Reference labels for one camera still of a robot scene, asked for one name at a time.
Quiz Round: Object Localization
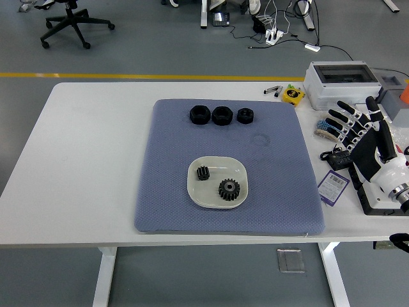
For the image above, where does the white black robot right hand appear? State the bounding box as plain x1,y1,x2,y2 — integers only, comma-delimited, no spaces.
324,95,409,201

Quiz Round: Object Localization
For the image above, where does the large black gear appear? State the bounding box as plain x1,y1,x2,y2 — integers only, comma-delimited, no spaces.
218,178,240,202

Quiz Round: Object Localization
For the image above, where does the small black gear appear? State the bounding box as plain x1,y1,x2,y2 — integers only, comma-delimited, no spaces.
195,166,211,182

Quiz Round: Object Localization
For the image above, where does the red green push-button box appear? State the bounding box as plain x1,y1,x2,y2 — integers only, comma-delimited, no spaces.
357,182,406,216

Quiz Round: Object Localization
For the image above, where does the small black hex nut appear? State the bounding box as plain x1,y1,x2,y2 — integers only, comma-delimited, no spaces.
236,107,254,124

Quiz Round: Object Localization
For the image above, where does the large black hex nut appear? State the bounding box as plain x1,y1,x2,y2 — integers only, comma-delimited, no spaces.
189,105,212,125
212,106,235,126

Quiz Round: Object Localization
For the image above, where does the small black display device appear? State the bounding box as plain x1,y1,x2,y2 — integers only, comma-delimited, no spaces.
320,149,353,170

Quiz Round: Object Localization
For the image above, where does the purple labelled packet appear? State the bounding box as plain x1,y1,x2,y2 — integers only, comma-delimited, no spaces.
318,169,351,207

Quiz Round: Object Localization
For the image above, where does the clear bag of blue resistors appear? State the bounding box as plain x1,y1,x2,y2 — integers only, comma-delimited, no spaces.
314,115,343,142

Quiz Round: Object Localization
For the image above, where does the grey stepped fixture block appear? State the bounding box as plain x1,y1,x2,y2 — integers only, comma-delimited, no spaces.
373,70,409,127

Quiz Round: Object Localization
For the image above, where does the green circuit board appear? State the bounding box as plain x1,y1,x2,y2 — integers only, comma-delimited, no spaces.
373,240,397,251

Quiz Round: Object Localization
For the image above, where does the yellow tape measure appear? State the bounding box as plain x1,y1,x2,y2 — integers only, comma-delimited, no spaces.
281,88,306,107

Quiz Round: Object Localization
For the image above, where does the white table leg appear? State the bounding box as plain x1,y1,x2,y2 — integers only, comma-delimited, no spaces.
318,242,351,307
92,246,118,307

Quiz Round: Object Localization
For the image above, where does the clear floor plate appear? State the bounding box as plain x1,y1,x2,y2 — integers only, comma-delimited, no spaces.
276,248,306,274

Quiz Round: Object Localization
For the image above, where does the white power strip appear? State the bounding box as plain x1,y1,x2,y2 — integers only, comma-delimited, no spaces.
265,28,285,45

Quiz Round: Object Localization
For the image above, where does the white square plate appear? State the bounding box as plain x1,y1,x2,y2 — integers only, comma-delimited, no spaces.
187,155,249,210

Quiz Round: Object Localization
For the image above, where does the black power adapter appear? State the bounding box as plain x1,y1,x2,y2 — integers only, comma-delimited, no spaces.
252,15,266,33

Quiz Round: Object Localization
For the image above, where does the black desk phone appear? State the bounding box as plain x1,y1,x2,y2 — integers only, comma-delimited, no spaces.
212,12,231,27

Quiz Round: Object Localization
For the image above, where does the blue-grey textured mat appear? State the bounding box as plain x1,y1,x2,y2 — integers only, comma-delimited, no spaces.
133,98,326,237

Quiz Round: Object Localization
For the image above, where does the black office chair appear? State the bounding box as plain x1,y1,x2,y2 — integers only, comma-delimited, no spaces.
40,0,116,49

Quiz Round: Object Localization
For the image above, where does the grey electrical enclosure box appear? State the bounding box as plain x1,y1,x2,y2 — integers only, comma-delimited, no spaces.
302,61,383,111

